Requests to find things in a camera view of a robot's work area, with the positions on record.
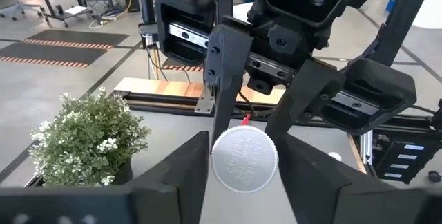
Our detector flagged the short yellow pill bottle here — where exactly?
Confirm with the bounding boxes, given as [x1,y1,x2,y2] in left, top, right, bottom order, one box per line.
[210,124,280,194]

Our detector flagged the black box white labels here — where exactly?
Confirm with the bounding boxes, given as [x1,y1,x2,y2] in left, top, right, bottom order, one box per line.
[371,136,442,185]

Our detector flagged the white paper sheet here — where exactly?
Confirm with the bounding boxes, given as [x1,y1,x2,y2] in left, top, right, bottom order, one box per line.
[64,5,89,15]

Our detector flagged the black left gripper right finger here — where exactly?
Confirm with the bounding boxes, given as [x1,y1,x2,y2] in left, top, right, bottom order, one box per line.
[279,133,427,224]

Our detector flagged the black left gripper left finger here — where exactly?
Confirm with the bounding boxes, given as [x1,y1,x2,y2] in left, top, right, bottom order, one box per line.
[128,130,211,224]

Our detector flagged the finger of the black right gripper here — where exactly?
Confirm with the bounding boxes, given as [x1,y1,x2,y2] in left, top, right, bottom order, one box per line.
[203,22,255,149]
[265,59,346,142]

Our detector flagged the black mat hazard stripes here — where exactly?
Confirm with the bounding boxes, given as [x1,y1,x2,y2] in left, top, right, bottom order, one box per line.
[162,57,204,73]
[0,41,108,69]
[21,28,131,51]

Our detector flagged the silver metal bracket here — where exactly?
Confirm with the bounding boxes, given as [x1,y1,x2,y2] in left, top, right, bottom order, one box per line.
[194,87,215,115]

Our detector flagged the green potted plant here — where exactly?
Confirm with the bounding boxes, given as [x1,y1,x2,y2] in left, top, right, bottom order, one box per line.
[28,86,153,187]

